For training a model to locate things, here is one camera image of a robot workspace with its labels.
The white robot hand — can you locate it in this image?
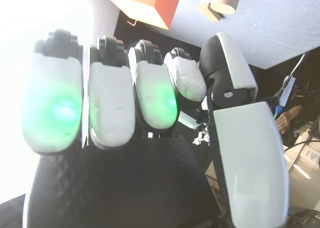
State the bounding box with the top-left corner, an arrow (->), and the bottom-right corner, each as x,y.
21,29 -> 291,228

